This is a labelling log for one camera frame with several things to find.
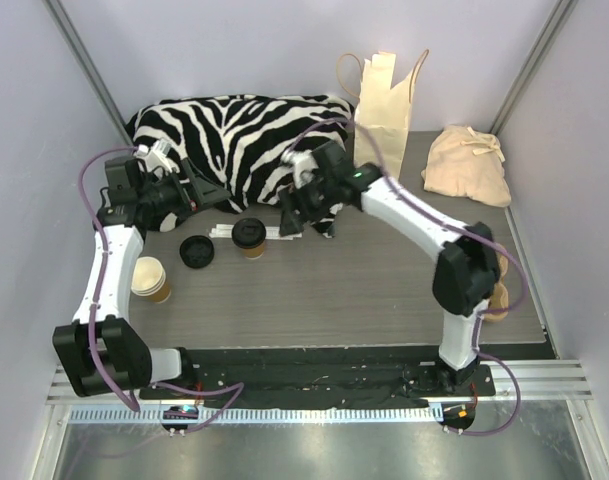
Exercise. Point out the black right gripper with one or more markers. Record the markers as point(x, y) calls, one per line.
point(298, 206)

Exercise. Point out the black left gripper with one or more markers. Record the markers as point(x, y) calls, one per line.
point(187, 181)

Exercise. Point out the single black cup lid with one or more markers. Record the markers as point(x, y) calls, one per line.
point(248, 233)

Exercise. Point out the black lid stack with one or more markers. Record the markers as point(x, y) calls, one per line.
point(197, 251)

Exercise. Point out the single brown paper cup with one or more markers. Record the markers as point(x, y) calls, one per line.
point(255, 252)

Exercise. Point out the brown paper cups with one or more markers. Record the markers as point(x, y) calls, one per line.
point(150, 280)

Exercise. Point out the cardboard cup carrier tray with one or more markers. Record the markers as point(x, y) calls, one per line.
point(499, 300)

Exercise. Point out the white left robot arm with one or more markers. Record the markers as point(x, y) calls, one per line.
point(99, 350)

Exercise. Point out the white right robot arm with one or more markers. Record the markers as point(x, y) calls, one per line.
point(466, 265)

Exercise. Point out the zebra print cushion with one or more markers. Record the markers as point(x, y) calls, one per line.
point(237, 141)

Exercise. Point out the cream paper bag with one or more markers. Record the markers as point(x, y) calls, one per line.
point(385, 108)

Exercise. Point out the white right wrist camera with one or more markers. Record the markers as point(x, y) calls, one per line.
point(301, 165)

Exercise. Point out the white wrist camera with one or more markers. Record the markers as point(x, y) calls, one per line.
point(301, 165)
point(156, 158)

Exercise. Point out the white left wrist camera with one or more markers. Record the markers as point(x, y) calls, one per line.
point(156, 158)

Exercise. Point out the beige cloth drawstring pouch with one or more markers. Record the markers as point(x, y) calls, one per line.
point(463, 162)

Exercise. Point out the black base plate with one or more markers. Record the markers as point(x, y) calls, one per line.
point(370, 377)

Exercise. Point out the white slotted cable duct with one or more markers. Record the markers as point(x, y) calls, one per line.
point(171, 414)

